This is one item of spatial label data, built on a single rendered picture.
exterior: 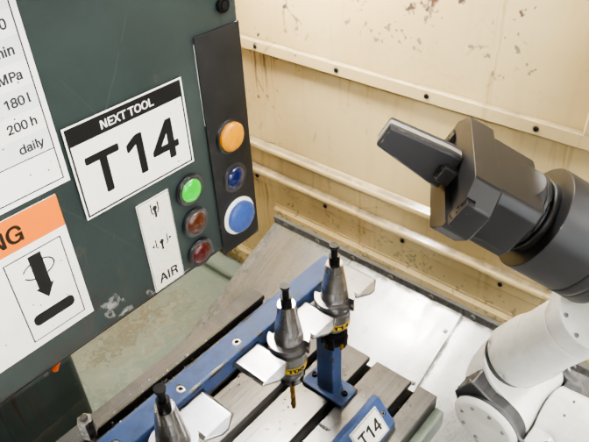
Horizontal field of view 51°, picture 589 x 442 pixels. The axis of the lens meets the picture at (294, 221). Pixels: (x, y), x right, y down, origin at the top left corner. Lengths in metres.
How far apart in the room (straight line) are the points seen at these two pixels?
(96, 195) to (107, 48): 0.10
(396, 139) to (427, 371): 1.03
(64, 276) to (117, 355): 1.39
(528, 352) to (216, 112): 0.39
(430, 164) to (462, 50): 0.72
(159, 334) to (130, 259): 1.38
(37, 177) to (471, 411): 0.53
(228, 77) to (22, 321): 0.23
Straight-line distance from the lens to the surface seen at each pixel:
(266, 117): 1.59
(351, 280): 1.02
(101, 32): 0.41
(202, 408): 0.86
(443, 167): 0.48
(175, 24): 0.45
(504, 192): 0.46
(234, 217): 0.54
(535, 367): 0.68
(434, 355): 1.47
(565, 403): 0.76
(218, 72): 0.48
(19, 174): 0.41
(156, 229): 0.49
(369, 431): 1.17
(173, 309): 1.92
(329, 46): 1.36
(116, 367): 1.81
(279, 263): 1.67
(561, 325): 0.63
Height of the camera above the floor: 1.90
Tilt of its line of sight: 37 degrees down
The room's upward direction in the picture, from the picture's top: 3 degrees counter-clockwise
